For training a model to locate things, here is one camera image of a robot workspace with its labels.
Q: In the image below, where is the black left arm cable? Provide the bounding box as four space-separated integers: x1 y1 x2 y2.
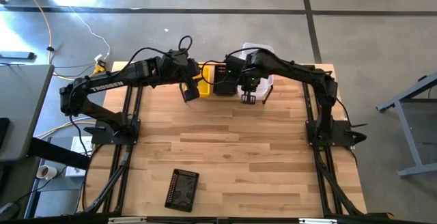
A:
117 35 194 78

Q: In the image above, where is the white paper box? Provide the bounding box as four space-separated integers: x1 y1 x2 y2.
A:
64 135 95 178

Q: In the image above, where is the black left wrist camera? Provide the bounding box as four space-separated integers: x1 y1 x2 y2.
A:
167 48 188 64

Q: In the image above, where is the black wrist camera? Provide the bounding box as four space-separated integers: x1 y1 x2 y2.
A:
167 48 188 64
223 55 245 78

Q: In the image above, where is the black aluminium table rail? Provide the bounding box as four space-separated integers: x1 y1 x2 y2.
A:
302 80 365 216
81 85 144 214

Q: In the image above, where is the silver aluminium frame bracket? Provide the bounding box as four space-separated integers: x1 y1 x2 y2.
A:
298 218 339 224
107 216 147 224

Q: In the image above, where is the black frame crossbar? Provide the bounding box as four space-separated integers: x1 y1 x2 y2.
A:
0 212 437 224

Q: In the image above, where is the black desk leg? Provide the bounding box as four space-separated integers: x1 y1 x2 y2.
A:
27 137 91 170

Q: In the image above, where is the yellow cable plug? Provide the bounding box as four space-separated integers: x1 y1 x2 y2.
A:
92 61 107 76

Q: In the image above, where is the grey side table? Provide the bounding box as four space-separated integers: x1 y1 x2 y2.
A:
375 72 437 179

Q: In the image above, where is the black power adapter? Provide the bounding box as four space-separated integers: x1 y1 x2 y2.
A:
0 202 20 220

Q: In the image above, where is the clear plastic storage bin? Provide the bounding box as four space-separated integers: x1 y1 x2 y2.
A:
237 42 276 102

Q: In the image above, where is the white floor cable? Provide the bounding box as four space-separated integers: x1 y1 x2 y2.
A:
68 7 112 63

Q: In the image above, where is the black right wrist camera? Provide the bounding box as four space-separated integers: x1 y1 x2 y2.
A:
223 55 245 78

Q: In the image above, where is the black looped cable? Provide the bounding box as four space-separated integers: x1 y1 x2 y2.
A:
200 59 228 85

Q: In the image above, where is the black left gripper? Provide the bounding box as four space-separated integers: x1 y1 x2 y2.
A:
183 59 202 102

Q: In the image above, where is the black power strip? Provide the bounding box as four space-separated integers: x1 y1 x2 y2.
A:
0 51 36 61

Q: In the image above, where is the grey desk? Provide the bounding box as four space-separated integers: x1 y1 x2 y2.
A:
0 63 55 163

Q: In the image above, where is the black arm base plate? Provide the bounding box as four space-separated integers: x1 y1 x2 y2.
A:
305 120 356 147
92 117 141 145

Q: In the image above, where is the yellow slotted plastic basket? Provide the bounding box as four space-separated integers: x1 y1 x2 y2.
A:
184 65 212 99

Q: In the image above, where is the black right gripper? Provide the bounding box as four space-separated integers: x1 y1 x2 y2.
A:
238 75 264 105

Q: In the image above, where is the pale yellow floor cable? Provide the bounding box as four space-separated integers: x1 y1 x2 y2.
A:
36 120 100 139

